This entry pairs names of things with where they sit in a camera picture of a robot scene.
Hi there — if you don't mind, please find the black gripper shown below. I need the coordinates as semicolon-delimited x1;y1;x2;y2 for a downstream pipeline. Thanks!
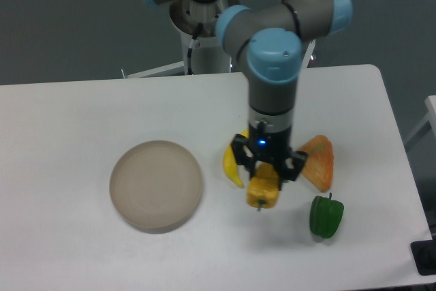
230;121;309;191

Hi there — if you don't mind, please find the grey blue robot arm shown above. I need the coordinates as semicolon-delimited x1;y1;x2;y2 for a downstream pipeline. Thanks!
187;0;353;183

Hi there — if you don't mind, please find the green bell pepper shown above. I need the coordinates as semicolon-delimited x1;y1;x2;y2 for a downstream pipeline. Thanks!
309;193;345;239

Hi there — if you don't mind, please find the beige round plate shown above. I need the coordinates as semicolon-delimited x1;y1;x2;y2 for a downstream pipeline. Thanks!
109;140;204;234

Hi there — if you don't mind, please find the yellow banana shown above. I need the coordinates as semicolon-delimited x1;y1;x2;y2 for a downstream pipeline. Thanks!
222;142;245;189

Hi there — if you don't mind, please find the orange triangular bread piece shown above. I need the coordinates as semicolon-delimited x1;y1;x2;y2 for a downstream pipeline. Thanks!
299;134;334;192

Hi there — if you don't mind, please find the black device at table edge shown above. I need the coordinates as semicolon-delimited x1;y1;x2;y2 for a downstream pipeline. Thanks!
410;239;435;276

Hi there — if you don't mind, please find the black cable on pedestal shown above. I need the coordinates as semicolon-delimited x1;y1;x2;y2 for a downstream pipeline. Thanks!
185;22;204;76

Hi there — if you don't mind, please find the white frame at right edge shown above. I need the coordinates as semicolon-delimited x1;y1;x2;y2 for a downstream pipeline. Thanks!
403;95;435;152

